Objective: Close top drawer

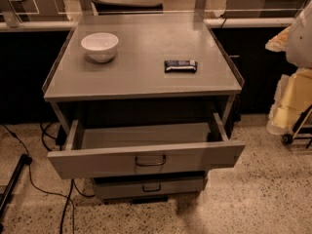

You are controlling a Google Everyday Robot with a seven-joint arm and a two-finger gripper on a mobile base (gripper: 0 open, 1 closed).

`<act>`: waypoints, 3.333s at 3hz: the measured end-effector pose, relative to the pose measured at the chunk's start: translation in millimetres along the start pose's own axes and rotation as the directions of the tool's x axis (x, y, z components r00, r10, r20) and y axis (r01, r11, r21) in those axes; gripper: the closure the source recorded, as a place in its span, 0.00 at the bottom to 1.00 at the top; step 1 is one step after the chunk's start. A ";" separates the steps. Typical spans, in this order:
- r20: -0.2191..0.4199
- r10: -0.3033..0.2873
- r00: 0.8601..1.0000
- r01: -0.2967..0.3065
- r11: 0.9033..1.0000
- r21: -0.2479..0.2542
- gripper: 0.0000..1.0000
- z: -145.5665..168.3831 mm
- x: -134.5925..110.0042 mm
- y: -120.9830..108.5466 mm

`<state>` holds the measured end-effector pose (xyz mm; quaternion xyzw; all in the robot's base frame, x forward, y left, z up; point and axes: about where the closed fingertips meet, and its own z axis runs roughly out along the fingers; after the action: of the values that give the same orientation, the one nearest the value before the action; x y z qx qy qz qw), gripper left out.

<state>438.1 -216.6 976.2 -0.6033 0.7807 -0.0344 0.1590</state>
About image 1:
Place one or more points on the grey top drawer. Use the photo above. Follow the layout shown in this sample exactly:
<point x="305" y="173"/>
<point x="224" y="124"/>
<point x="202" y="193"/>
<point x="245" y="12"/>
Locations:
<point x="144" y="150"/>

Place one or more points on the grey drawer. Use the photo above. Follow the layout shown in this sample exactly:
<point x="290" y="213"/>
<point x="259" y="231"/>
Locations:
<point x="148" y="187"/>
<point x="144" y="150"/>

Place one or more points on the white ceramic bowl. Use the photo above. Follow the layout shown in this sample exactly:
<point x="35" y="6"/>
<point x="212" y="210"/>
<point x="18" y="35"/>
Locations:
<point x="100" y="47"/>

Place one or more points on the black floor stand bar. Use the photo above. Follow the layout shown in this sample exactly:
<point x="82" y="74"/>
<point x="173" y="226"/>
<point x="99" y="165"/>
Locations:
<point x="7" y="191"/>

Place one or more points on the beige padded gripper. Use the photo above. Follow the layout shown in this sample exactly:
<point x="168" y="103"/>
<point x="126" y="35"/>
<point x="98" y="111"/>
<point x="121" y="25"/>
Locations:
<point x="300" y="43"/>

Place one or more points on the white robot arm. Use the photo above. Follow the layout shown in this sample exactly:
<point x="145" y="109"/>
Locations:
<point x="296" y="40"/>

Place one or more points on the grey drawer cabinet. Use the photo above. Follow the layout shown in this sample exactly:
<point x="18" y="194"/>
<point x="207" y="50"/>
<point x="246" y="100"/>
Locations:
<point x="133" y="89"/>

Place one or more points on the grey lower drawer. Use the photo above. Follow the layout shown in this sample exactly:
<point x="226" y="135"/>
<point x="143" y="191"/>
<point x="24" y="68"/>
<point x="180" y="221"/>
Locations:
<point x="148" y="187"/>

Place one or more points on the black padded seat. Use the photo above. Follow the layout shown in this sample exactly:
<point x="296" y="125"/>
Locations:
<point x="107" y="8"/>

